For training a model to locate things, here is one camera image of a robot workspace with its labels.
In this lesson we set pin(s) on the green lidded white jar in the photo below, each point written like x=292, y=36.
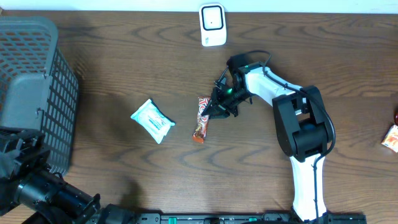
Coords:
x=396, y=117

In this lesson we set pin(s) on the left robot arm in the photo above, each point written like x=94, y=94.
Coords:
x=26, y=179

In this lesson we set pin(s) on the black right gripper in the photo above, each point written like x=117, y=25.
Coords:
x=216, y=102

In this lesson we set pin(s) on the orange Kleenex tissue pack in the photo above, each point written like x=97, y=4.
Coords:
x=391, y=138

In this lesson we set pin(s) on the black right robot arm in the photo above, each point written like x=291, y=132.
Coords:
x=304, y=129

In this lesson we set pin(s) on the teal wet wipes packet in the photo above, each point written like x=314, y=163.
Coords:
x=152, y=120

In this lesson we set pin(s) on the grey plastic mesh basket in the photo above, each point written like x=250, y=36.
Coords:
x=38, y=88

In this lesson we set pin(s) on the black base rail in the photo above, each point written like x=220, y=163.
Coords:
x=270, y=217

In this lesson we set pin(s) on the red Topps candy bar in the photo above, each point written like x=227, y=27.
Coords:
x=199, y=134

